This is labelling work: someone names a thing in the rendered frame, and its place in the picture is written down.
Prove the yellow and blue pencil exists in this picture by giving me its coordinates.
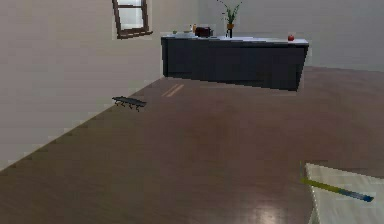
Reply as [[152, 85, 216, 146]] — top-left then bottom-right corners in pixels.
[[300, 178, 375, 203]]

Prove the black low bench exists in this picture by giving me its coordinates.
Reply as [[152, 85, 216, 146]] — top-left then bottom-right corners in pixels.
[[111, 96, 148, 112]]

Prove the brown framed window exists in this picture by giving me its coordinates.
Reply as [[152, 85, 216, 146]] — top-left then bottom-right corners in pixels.
[[111, 0, 154, 40]]

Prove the dark kitchen counter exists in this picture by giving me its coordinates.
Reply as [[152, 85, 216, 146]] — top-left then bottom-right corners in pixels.
[[160, 32, 310, 92]]

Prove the white table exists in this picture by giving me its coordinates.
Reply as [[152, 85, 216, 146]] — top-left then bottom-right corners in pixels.
[[304, 162, 384, 224]]

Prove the dark red toaster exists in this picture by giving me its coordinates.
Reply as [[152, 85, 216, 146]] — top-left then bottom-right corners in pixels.
[[194, 26, 215, 38]]

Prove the green house plant in pot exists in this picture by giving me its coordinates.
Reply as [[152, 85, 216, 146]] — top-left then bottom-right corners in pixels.
[[216, 0, 244, 39]]

